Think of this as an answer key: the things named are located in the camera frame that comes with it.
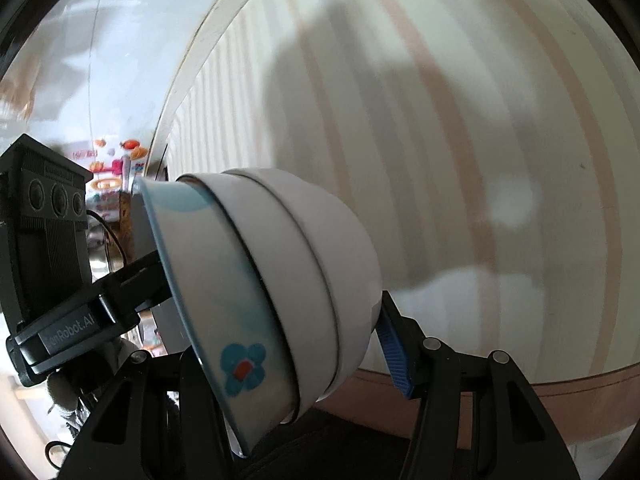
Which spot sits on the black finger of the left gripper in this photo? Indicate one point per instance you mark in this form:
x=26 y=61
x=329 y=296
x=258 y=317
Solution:
x=138 y=286

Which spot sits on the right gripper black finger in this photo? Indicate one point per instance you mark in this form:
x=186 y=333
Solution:
x=478 y=418

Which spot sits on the white bowl blue flowers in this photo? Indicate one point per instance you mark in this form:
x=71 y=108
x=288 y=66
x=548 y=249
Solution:
x=224 y=307

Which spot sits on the plain white bowl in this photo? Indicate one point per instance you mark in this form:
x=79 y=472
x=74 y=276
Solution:
x=291 y=273

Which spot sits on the white bowl red flowers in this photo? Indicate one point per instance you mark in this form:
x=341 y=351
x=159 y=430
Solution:
x=345 y=254

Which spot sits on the striped table mat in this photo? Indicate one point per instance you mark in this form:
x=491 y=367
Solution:
x=489 y=147

